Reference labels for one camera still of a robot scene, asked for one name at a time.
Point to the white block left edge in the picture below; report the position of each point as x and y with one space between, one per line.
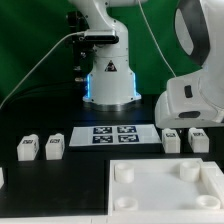
1 178

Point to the black camera on stand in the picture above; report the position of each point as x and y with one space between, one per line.
82 46

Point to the white front edge rail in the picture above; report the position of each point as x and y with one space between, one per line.
107 220

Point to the white marker sheet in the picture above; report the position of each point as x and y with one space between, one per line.
114 135

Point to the white square table top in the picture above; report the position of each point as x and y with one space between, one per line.
160 189

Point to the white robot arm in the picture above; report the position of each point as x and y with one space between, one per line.
192 100

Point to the white obstacle wall right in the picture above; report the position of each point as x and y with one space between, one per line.
213 179

